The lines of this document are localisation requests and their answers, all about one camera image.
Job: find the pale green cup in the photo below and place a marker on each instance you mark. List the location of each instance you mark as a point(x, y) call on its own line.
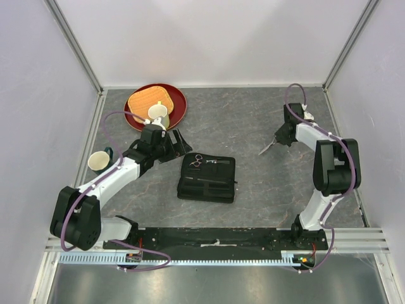
point(159, 110)

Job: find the orange woven mat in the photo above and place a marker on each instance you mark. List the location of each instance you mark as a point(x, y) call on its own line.
point(140, 102)

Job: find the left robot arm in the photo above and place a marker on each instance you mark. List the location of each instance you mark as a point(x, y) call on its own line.
point(77, 215)

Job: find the black tool case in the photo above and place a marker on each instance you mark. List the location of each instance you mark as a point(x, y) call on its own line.
point(209, 182)

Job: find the dark green mug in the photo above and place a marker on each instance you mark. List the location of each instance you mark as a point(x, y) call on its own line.
point(100, 161)

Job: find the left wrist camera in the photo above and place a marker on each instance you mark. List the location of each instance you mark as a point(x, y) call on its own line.
point(157, 121)

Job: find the grey slotted cable duct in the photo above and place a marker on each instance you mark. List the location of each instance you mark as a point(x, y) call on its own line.
point(126, 259)

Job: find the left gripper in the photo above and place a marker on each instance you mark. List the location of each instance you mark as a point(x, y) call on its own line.
point(176, 150)

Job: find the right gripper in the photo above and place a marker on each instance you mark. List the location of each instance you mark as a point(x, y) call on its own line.
point(280, 137)

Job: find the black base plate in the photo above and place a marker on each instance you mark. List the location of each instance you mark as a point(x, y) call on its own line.
point(225, 242)

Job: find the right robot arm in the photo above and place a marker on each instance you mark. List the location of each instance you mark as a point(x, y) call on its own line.
point(336, 168)

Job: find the silver scissors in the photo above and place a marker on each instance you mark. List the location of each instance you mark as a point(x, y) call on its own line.
point(199, 160)
point(266, 148)

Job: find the red round tray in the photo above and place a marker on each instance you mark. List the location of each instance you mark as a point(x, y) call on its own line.
point(179, 111)

